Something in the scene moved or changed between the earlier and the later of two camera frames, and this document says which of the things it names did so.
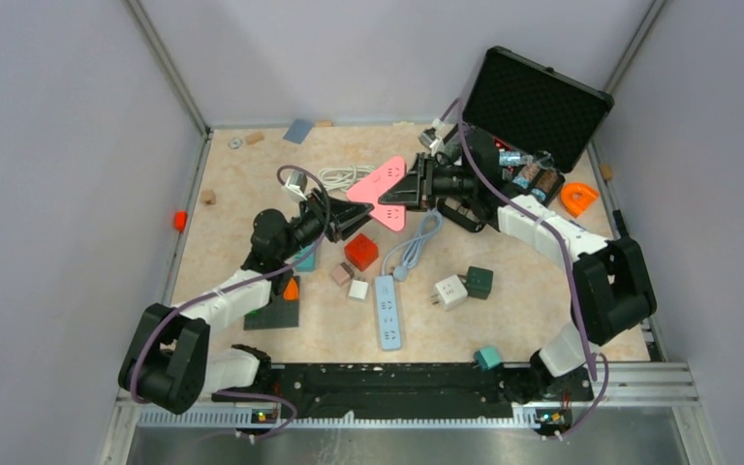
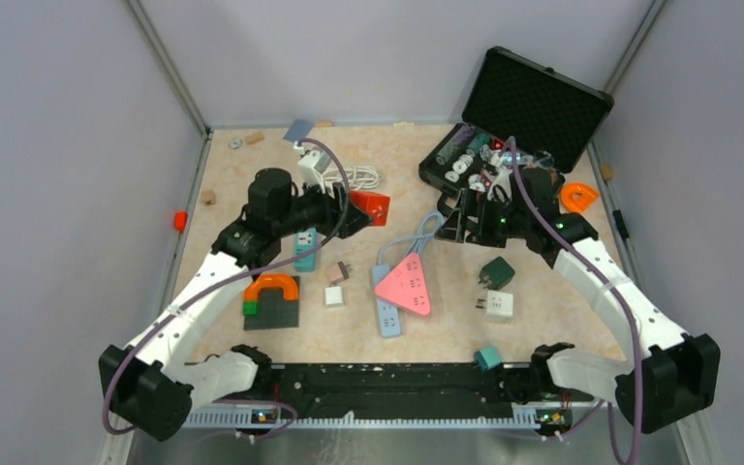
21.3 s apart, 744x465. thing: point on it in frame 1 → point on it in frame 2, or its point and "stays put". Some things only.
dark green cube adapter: [478, 282] → [496, 274]
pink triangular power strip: [370, 189] → [405, 287]
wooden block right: [606, 170] stays put
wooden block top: [254, 138] stays put
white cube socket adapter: [450, 292] → [499, 306]
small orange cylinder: [180, 220] stays put
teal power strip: [308, 263] stays put
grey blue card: [297, 131] stays put
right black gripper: [411, 191] → [475, 204]
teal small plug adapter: [487, 357] stays put
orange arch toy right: [575, 197] stays put
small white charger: [358, 290] → [333, 296]
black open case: [533, 122] stays put
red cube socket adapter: [361, 251] → [375, 203]
